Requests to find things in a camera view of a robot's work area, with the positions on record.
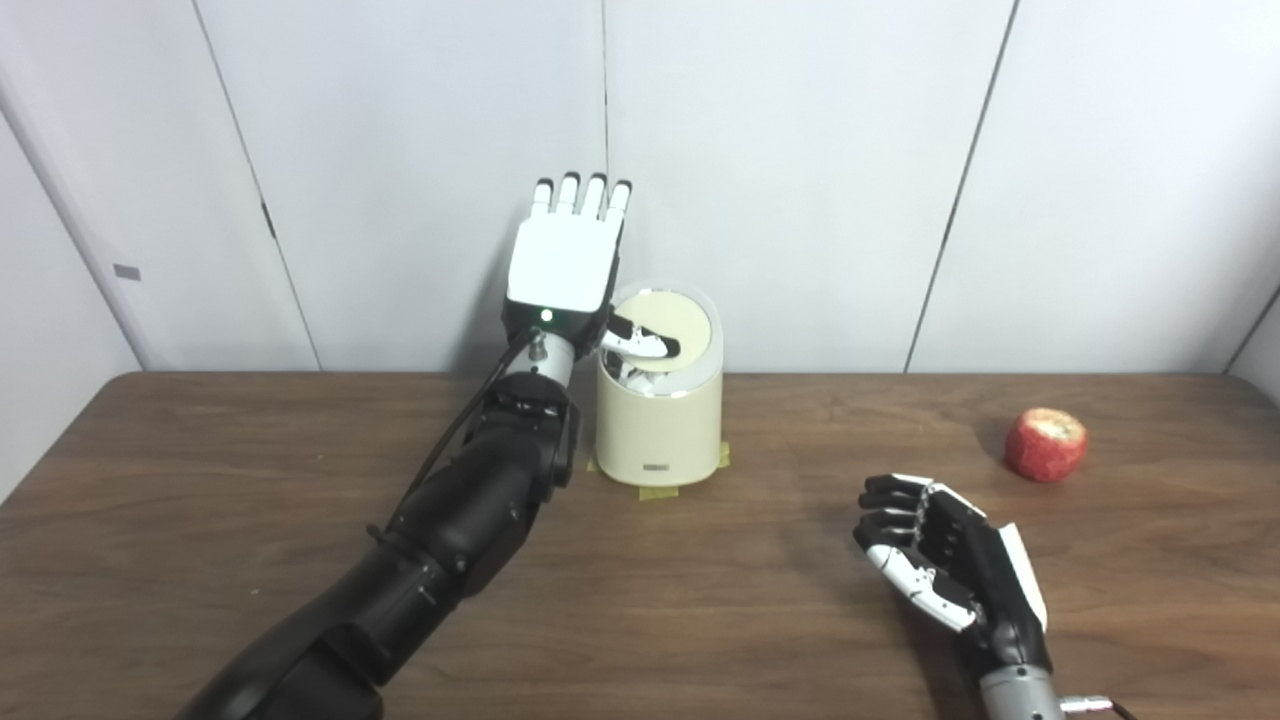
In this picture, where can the wide yellow tape piece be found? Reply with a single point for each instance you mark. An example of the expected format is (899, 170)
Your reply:
(659, 493)

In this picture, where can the cream-colored bin body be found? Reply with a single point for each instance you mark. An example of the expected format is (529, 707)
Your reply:
(660, 430)

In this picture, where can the black wall panel hinge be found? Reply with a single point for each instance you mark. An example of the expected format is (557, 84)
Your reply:
(268, 220)

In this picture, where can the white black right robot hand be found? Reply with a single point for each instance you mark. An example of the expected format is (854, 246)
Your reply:
(985, 580)

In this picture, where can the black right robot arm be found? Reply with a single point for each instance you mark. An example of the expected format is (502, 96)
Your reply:
(1020, 695)

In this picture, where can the red apple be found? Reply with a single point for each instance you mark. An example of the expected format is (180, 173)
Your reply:
(1045, 445)

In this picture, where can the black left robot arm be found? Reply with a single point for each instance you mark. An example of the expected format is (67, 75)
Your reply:
(470, 500)

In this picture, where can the grey wall label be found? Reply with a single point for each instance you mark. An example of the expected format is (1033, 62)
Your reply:
(127, 272)

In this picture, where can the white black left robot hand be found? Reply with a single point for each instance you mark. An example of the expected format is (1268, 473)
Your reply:
(560, 260)

